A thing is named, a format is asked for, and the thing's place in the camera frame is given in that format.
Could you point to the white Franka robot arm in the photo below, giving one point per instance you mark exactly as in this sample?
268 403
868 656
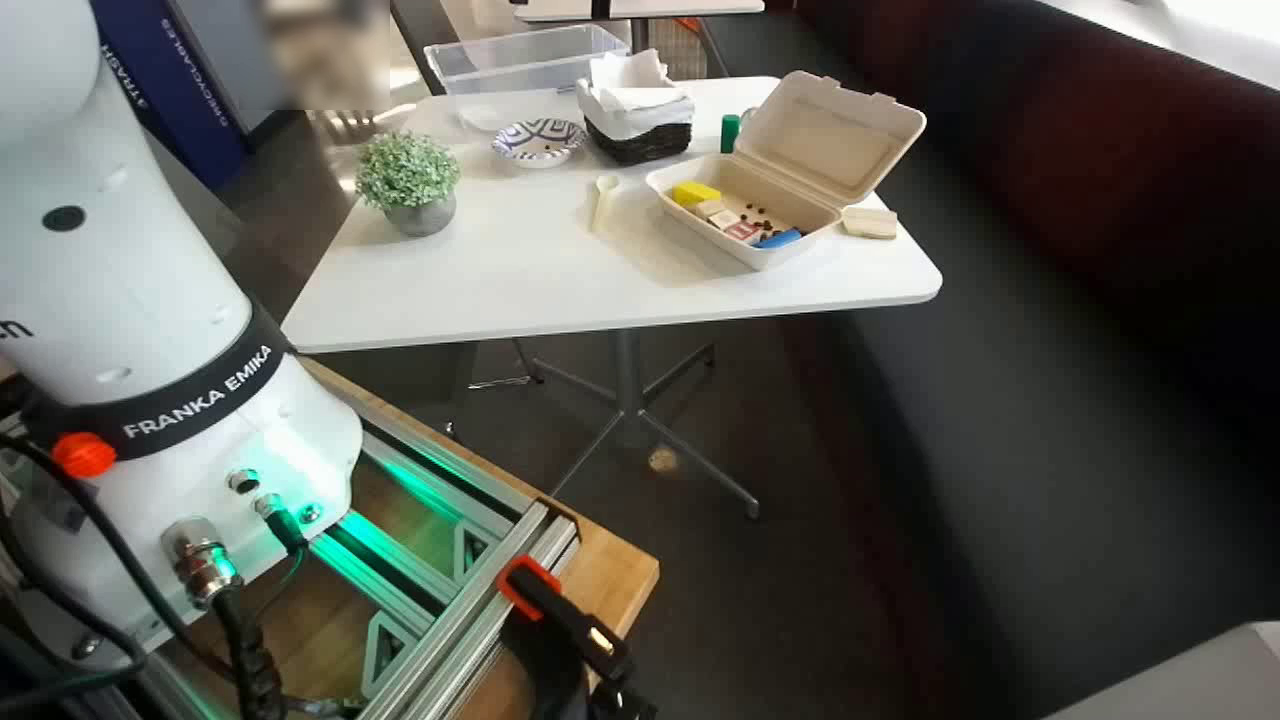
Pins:
121 267

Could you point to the blue block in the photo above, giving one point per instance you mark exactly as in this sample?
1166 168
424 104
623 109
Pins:
777 240

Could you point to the white clamshell lunch box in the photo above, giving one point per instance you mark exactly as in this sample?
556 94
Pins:
825 143

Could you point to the small green cup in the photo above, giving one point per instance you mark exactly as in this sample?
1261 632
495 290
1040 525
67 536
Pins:
731 132

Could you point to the clear plastic bin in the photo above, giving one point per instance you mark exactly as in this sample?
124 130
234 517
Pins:
520 66

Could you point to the pale wooden block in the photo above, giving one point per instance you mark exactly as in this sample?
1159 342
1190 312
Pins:
723 214

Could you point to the wooden mounting board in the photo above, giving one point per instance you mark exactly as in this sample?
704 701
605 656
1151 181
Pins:
619 574

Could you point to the black sofa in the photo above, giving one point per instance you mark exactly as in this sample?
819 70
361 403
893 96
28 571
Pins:
1065 335

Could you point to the metal table base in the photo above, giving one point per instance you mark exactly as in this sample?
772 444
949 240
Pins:
625 403

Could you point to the potted green plant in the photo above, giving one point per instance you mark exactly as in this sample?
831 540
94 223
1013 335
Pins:
409 181

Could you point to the yellow rectangular block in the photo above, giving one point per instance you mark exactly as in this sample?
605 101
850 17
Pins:
694 195

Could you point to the dark dotted block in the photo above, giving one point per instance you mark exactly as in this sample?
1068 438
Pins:
756 218

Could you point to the blue cabinet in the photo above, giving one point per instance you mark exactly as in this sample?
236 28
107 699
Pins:
173 83

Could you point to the wooden stool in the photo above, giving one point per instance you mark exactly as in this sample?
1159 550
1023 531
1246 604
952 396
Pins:
319 47

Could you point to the orange black clamp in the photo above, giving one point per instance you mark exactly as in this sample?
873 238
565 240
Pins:
561 625

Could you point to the aluminium profile frame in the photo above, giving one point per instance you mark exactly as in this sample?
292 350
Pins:
452 584

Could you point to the black napkin holder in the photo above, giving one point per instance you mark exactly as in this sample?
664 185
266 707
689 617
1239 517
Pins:
642 143

